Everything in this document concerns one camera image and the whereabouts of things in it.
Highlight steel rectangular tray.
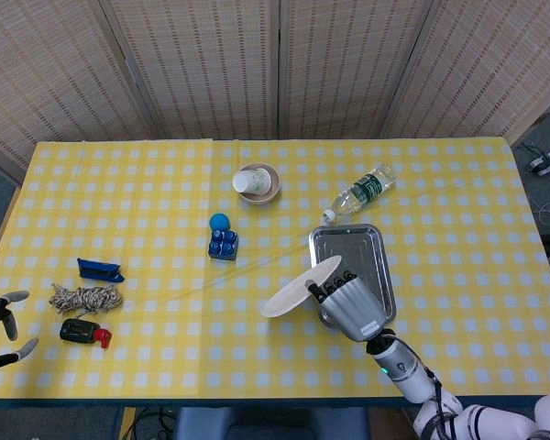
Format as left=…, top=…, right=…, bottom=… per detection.
left=308, top=223, right=397, bottom=324

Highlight clear plastic water bottle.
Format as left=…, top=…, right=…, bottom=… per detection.
left=321, top=163, right=398, bottom=225

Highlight black floor cables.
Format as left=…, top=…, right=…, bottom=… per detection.
left=126, top=406, right=181, bottom=440

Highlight blue stapler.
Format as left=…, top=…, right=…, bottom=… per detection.
left=76, top=258, right=126, bottom=283

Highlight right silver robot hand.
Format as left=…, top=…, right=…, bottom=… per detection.
left=304, top=270, right=391, bottom=343

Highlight white power strip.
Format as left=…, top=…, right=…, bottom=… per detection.
left=531, top=147, right=550, bottom=177

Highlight woven folding screen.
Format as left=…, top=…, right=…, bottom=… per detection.
left=0, top=0, right=550, bottom=184

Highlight blue building block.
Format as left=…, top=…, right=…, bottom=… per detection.
left=207, top=228, right=240, bottom=262

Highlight white round plate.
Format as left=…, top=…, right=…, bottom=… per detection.
left=260, top=255, right=344, bottom=319

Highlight bundle of speckled rope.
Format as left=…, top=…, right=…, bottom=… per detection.
left=49, top=282, right=124, bottom=316

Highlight white paper cup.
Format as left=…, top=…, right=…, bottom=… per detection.
left=232, top=167, right=271, bottom=193

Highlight blue chair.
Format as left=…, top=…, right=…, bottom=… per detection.
left=172, top=406, right=371, bottom=440

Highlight yellow checkered tablecloth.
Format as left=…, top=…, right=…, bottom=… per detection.
left=0, top=137, right=550, bottom=402

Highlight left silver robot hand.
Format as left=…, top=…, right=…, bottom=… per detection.
left=0, top=290, right=39, bottom=378

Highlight beige ceramic bowl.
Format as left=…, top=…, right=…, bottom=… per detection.
left=240, top=163, right=282, bottom=206

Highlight black and red tape measure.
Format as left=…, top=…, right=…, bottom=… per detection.
left=59, top=319, right=114, bottom=348

